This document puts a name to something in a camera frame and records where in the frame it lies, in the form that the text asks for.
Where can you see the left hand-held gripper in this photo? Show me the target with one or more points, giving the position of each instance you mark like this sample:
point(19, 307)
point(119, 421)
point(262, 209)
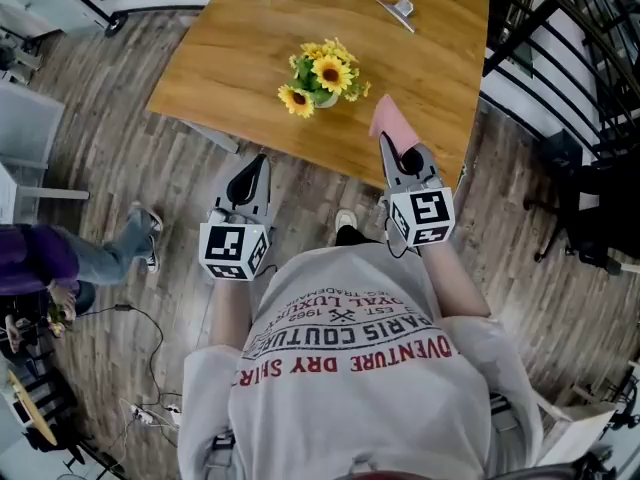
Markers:
point(232, 248)

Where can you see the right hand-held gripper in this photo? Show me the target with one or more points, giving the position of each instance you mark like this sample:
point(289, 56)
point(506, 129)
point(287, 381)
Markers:
point(425, 208)

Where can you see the pink cloth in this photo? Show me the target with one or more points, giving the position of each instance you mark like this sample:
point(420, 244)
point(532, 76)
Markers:
point(392, 123)

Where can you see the sunflower bouquet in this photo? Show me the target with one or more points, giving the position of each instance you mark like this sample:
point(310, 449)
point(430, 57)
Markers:
point(330, 73)

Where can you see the person's right forearm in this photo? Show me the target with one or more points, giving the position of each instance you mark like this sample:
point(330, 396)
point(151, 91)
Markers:
point(450, 283)

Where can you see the person's left forearm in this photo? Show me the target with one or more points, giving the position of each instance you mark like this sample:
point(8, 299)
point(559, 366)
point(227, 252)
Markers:
point(227, 313)

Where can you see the person's white shoe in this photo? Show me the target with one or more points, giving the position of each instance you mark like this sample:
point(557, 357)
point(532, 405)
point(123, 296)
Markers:
point(346, 219)

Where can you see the person's black trousers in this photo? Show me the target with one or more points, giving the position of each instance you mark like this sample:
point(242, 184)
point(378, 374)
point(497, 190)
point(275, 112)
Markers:
point(355, 238)

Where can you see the silver metal clip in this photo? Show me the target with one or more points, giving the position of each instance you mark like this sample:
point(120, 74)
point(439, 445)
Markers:
point(397, 10)

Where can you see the black office chair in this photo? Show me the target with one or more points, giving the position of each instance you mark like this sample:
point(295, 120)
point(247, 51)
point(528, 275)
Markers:
point(600, 208)

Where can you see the person's white printed t-shirt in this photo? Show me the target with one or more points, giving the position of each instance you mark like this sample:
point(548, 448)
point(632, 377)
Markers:
point(350, 393)

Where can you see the white power strip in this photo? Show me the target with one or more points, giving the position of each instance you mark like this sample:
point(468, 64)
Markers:
point(145, 414)

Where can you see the small round wooden table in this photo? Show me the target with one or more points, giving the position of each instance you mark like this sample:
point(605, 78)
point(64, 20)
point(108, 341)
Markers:
point(32, 408)

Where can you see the white desk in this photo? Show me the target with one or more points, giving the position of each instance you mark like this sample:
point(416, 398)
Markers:
point(580, 433)

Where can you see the white frame cabinet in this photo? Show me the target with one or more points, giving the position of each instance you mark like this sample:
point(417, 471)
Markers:
point(30, 123)

